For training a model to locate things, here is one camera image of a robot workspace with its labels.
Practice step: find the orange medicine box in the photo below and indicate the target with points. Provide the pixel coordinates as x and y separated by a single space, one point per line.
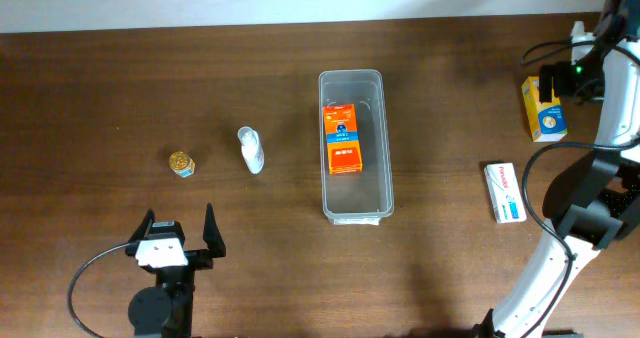
342 139

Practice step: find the small gold-lid jar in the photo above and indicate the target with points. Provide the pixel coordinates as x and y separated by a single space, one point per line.
181 164

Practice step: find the yellow blue Woods box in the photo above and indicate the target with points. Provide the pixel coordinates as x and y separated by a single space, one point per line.
546 120

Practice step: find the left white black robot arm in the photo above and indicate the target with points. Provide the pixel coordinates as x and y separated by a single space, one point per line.
166 309

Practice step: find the white spray bottle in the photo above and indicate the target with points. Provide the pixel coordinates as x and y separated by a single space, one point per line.
251 149

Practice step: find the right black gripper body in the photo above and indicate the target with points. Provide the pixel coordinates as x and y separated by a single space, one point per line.
581 80

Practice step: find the clear plastic container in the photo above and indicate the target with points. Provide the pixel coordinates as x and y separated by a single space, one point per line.
357 186

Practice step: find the white Panadol box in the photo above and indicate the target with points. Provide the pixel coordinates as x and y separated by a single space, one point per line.
505 193

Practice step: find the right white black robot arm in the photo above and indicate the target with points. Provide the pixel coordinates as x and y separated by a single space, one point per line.
595 201

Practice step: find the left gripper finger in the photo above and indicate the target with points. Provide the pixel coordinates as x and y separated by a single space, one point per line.
212 236
142 230

